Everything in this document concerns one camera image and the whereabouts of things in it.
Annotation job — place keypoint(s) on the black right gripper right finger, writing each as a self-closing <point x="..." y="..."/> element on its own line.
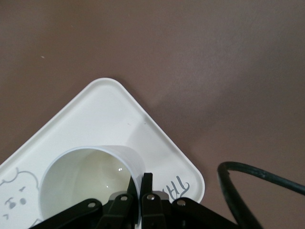
<point x="155" y="214"/>

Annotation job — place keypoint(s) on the brown table cover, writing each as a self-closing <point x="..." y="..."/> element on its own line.
<point x="166" y="47"/>

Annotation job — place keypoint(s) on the white IKEA cup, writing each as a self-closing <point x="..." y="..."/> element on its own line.
<point x="78" y="181"/>

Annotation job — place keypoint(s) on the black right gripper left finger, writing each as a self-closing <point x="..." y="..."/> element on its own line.
<point x="114" y="214"/>

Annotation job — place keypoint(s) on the cream bear print tray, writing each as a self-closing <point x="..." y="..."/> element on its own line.
<point x="107" y="119"/>

